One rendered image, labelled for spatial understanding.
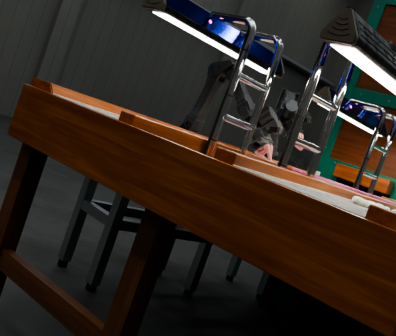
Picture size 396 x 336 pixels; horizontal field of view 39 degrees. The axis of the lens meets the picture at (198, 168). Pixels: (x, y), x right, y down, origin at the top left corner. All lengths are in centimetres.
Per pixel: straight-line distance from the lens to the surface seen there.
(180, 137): 149
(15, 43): 868
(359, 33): 118
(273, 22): 1187
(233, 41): 174
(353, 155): 305
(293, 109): 264
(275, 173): 128
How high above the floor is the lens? 79
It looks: 4 degrees down
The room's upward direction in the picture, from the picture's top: 20 degrees clockwise
